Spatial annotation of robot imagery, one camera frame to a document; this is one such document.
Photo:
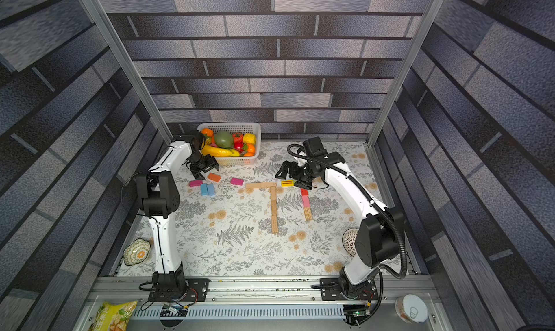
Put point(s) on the light blue block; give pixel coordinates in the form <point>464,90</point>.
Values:
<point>204,190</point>

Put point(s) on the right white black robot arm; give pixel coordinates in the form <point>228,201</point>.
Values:
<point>380,244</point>

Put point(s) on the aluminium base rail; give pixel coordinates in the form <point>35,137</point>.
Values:
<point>269,303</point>

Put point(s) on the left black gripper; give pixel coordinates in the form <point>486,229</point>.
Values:
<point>213,163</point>

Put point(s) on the white perforated bowl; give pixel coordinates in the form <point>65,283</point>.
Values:
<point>349,241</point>

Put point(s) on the pink block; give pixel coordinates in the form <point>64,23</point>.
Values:
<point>306,203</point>

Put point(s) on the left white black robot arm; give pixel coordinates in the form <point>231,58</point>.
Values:
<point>159,199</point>

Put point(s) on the wood block marked 71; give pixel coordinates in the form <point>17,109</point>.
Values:
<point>274,208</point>

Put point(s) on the orange toy fruit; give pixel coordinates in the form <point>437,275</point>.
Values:
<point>207,132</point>

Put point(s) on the white plastic basket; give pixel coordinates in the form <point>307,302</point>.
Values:
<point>250,153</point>

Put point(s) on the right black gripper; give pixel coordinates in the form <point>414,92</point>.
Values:
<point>293,170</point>

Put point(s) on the yellow toy pepper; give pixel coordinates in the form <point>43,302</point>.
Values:
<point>249,138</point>

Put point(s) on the orange block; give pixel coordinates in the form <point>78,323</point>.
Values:
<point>213,177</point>

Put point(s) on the white lidded cup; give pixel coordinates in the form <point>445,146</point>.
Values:
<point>411,309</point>

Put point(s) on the green toy mango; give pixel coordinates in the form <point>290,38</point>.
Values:
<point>223,139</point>

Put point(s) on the patterned ceramic bowl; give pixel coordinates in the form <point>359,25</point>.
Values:
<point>137,252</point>

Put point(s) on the green snack bag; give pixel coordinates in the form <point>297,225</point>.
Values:
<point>111,317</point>

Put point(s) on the yellow toy banana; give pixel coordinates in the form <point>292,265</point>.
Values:
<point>219,152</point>

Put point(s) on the magenta block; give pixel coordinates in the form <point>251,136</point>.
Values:
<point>237,182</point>

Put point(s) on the purple block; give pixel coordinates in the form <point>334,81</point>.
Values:
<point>196,183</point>

